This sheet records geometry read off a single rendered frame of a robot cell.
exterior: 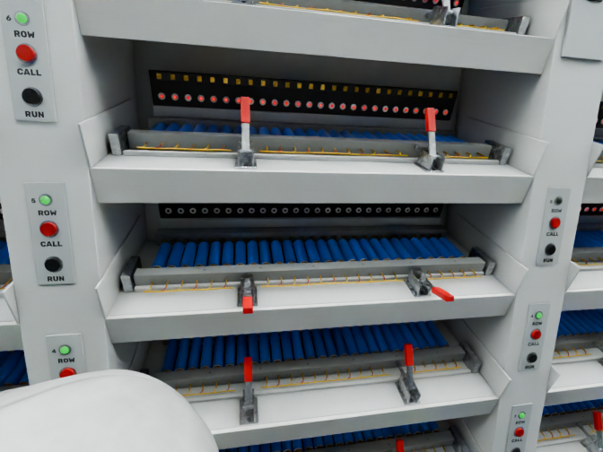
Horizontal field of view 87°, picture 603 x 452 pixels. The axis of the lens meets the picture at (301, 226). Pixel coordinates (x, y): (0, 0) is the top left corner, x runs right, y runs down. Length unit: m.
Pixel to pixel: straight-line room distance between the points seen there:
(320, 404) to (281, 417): 0.07
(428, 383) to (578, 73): 0.54
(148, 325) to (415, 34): 0.52
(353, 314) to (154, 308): 0.28
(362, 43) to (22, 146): 0.42
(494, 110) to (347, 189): 0.33
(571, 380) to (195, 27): 0.84
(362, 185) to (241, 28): 0.24
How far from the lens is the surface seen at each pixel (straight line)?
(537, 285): 0.65
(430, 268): 0.57
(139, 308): 0.49
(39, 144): 0.47
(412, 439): 0.78
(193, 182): 0.42
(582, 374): 0.85
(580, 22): 0.65
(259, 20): 0.45
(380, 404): 0.61
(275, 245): 0.55
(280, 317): 0.47
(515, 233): 0.61
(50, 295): 0.50
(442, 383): 0.67
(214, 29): 0.45
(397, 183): 0.47
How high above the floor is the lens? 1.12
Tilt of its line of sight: 11 degrees down
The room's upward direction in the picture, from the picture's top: 1 degrees clockwise
